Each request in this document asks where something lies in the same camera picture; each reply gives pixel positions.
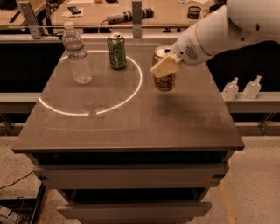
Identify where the grey drawer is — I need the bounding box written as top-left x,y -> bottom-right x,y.
57,201 -> 212,224
33,163 -> 229,189

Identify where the clear plastic water bottle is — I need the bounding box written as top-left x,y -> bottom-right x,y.
62,21 -> 92,85

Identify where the grey cabinet with drawers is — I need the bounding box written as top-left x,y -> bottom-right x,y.
11,38 -> 246,224

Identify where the metal rail bracket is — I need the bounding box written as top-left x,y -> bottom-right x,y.
18,0 -> 42,39
132,0 -> 142,39

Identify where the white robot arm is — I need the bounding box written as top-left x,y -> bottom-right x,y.
150,0 -> 280,78

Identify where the small clear bottle right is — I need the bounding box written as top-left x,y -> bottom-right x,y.
242,75 -> 262,99

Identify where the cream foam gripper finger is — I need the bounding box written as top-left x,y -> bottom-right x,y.
150,53 -> 182,78

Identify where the upper grey drawer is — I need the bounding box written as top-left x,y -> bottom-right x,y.
33,163 -> 229,189

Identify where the orange LaCroix can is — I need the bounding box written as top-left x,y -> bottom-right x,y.
152,45 -> 176,92

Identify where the black floor cable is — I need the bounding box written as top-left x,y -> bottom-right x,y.
0,171 -> 35,191

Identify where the lower grey drawer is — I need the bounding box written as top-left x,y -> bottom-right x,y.
57,201 -> 212,224

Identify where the small clear bottle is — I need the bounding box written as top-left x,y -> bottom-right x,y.
242,75 -> 262,99
222,77 -> 239,101

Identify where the black smartphone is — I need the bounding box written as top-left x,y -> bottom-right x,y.
68,6 -> 81,15

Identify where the metal rail bracket middle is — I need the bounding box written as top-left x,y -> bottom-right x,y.
132,0 -> 142,39

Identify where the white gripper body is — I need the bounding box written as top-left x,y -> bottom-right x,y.
172,31 -> 212,66

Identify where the black floor crate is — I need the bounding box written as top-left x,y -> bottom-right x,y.
0,185 -> 46,224

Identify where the small clear bottle left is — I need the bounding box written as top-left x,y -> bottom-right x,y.
222,77 -> 239,101

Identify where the metal rail bracket left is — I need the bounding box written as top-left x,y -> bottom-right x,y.
18,0 -> 42,39

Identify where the green soda can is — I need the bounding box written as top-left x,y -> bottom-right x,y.
107,32 -> 126,69

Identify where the black mesh pen cup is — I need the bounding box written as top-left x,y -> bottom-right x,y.
187,6 -> 201,19

